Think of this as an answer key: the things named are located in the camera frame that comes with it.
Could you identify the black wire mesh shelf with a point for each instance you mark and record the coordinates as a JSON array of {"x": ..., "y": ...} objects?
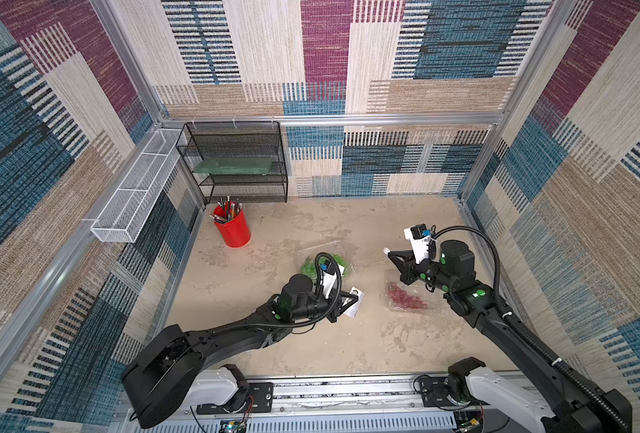
[{"x": 204, "y": 140}]

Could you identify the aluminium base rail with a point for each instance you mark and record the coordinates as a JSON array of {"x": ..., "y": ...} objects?
[{"x": 351, "y": 403}]

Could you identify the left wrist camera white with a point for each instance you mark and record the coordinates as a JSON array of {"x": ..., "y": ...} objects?
[{"x": 330, "y": 272}]

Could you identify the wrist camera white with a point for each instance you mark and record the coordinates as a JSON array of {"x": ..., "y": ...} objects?
[
  {"x": 420, "y": 239},
  {"x": 330, "y": 272}
]

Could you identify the red pen cup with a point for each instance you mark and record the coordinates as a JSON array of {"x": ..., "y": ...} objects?
[{"x": 234, "y": 232}]

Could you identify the green tray on shelf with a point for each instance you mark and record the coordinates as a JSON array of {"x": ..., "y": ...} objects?
[{"x": 235, "y": 166}]

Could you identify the pens in cup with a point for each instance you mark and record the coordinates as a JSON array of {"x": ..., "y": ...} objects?
[{"x": 226, "y": 211}]

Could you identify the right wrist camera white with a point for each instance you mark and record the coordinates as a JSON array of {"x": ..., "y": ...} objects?
[{"x": 420, "y": 239}]

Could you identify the white wire mesh basket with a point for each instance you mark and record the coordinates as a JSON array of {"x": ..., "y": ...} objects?
[{"x": 127, "y": 211}]

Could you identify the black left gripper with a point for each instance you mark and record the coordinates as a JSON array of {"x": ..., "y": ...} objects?
[{"x": 334, "y": 307}]

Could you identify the clear box red grapes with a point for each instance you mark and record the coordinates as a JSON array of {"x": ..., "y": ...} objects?
[{"x": 414, "y": 298}]

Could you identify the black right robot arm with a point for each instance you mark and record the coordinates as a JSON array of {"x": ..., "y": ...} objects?
[{"x": 566, "y": 400}]

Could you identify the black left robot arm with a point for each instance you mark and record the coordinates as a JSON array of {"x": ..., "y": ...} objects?
[{"x": 187, "y": 369}]

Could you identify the white sticker sheet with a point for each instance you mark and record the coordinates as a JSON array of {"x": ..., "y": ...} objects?
[{"x": 354, "y": 302}]

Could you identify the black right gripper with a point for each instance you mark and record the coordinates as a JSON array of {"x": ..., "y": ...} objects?
[{"x": 412, "y": 268}]

